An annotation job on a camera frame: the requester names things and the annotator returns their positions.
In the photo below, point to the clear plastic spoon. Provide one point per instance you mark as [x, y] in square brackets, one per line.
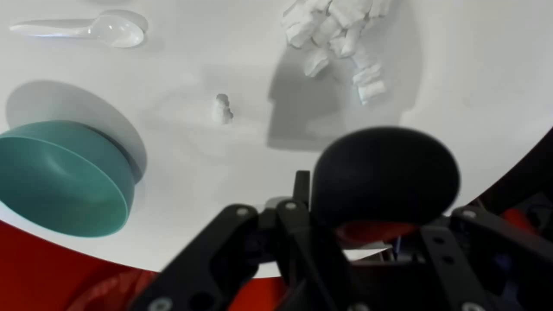
[111, 28]

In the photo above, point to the teal bowl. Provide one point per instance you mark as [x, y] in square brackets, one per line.
[66, 177]

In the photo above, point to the single white paper piece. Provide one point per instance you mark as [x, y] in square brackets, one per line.
[222, 111]

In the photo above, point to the orange armchair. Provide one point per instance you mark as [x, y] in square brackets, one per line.
[40, 275]

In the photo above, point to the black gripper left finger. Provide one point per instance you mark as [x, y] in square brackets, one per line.
[211, 270]

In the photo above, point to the pile of white paper pieces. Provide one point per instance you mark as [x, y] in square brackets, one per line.
[332, 30]

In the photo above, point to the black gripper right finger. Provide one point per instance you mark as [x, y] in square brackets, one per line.
[484, 263]

